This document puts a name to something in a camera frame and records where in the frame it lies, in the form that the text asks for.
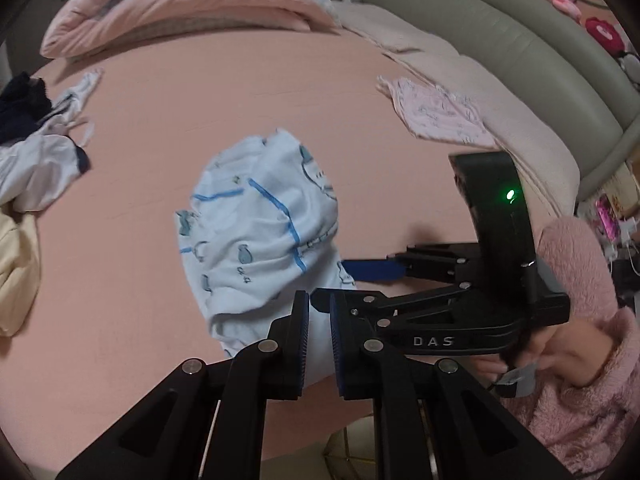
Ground white shirt with navy cuffs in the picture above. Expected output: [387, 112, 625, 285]
[0, 67, 105, 213]

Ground white and black plush toy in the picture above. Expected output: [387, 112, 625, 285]
[617, 50, 640, 88]

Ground grey-green padded headboard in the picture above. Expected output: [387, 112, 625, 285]
[350, 0, 640, 201]

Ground pink quilt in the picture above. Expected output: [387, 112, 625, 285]
[39, 0, 351, 61]

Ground pink printed garment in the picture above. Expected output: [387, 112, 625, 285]
[376, 75, 501, 150]

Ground magenta packet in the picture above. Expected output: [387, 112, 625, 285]
[595, 195, 623, 241]

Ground person's right forearm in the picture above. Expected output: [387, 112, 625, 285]
[500, 219, 640, 480]

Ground light blue printed pajama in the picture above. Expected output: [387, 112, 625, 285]
[174, 129, 358, 391]

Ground pink bed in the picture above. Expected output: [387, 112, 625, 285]
[0, 30, 581, 476]

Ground cream yellow garment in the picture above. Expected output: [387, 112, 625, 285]
[0, 210, 41, 338]

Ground navy dark cloth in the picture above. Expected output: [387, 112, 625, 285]
[0, 71, 53, 146]

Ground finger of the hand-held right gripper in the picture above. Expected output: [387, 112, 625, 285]
[310, 281, 474, 334]
[342, 242, 481, 283]

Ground white charger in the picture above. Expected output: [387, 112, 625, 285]
[620, 215, 638, 251]

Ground dark red plush toy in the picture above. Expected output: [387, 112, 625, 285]
[584, 16, 626, 53]

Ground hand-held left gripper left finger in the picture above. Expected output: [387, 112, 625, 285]
[55, 290, 311, 480]

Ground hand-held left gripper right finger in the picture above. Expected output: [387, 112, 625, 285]
[328, 291, 576, 480]

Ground person's right hand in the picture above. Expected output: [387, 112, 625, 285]
[472, 317, 611, 391]

